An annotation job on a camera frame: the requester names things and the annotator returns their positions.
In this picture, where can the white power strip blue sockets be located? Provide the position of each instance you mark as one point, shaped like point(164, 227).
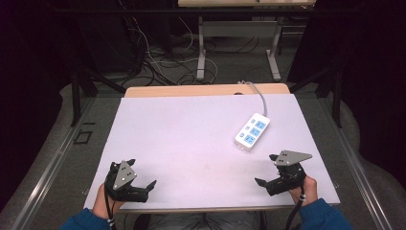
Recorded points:
point(245, 140)

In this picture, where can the black metal stand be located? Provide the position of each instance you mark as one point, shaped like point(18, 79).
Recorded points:
point(75, 96)
point(336, 96)

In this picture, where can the person's left hand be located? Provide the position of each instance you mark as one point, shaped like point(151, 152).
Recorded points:
point(102, 202)

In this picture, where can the wooden table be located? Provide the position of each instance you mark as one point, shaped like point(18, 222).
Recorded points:
point(191, 90)

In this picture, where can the dark curtain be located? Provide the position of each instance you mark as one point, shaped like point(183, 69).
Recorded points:
point(376, 80)
point(28, 96)

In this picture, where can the table with white metal legs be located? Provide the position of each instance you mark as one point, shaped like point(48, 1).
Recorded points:
point(237, 28)

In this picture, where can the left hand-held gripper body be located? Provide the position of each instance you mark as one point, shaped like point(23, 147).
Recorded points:
point(124, 175)

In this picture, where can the metal floor rail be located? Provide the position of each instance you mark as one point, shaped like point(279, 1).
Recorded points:
point(48, 172)
point(357, 166)

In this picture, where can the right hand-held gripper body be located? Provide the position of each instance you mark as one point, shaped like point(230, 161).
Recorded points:
point(287, 179)

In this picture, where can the person's right hand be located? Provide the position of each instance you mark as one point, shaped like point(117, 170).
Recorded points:
point(309, 191)

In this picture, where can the white board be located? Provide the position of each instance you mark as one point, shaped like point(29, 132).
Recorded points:
point(191, 143)

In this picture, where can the black horizontal bar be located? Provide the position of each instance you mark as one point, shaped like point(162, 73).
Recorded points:
point(191, 10)

